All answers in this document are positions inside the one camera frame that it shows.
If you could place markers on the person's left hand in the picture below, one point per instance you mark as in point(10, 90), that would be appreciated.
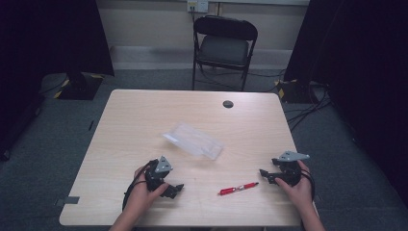
point(144, 195)

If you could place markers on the black stand base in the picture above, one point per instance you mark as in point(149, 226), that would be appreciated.
point(80, 86)
point(298, 91)

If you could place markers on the black folding chair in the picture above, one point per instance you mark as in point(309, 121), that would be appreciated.
point(224, 48)

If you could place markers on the dark curtain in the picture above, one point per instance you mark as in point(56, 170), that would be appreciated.
point(38, 64)
point(362, 80)

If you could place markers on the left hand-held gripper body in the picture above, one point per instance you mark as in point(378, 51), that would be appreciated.
point(157, 174)

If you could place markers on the red pen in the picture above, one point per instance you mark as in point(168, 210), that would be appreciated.
point(237, 188)

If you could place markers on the clear plastic bag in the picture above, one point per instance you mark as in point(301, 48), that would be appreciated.
point(194, 141)

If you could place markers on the white wall socket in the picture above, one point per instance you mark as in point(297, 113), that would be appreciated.
point(197, 5)

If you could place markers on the grey floor tape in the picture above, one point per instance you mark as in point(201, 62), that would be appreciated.
point(69, 200)

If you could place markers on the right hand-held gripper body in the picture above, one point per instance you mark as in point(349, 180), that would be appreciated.
point(290, 170)

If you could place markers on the person's right hand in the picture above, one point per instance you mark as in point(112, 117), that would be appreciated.
point(298, 192)

